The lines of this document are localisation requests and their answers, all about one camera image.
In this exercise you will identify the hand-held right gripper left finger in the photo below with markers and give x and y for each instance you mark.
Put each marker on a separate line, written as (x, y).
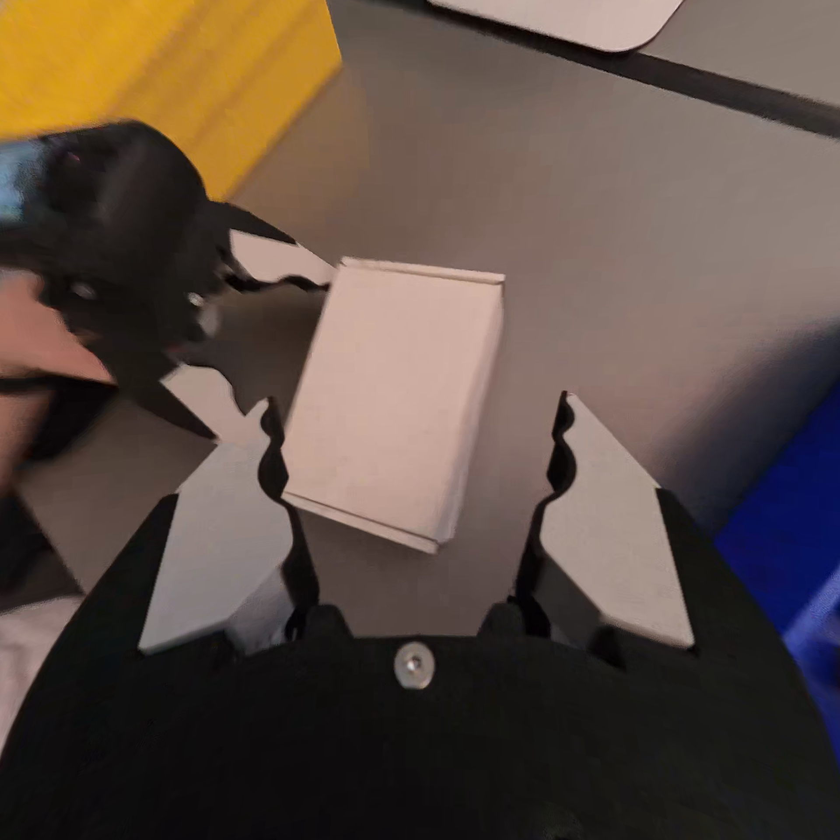
(216, 558)

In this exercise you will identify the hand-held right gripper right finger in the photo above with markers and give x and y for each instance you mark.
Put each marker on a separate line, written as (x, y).
(610, 544)

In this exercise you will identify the black tape strip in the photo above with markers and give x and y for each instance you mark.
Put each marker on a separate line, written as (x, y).
(735, 88)

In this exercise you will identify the white document stand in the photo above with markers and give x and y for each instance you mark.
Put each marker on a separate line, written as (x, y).
(590, 19)

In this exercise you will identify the person's left hand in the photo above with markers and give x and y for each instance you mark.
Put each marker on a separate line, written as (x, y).
(46, 341)

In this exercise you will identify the white cardboard mailer box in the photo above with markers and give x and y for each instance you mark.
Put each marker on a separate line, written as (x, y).
(394, 394)

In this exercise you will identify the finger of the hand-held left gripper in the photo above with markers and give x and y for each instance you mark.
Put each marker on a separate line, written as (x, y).
(275, 259)
(197, 390)

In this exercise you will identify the yellow plastic bin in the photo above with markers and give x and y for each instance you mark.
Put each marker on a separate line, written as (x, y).
(197, 72)

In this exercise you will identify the blue plastic bin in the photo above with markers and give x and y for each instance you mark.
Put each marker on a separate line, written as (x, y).
(787, 538)

